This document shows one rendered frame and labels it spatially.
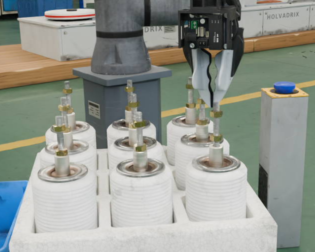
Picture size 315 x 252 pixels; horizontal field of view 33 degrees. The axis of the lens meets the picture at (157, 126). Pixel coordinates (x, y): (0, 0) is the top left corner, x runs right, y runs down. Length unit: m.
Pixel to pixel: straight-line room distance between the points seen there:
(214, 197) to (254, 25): 2.84
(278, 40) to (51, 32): 1.53
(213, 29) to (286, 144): 0.37
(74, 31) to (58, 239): 2.14
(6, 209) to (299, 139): 0.62
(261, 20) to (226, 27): 2.89
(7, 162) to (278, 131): 0.90
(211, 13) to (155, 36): 2.38
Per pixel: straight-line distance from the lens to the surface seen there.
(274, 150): 1.04
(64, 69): 2.77
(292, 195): 1.09
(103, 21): 1.30
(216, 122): 0.82
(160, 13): 1.30
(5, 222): 1.22
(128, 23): 1.30
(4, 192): 1.19
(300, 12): 3.91
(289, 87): 1.03
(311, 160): 1.61
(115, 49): 1.30
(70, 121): 1.04
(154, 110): 1.34
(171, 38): 3.18
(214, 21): 0.74
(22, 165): 1.62
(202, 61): 0.81
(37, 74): 2.72
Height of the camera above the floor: 0.55
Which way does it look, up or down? 17 degrees down
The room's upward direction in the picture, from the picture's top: 1 degrees counter-clockwise
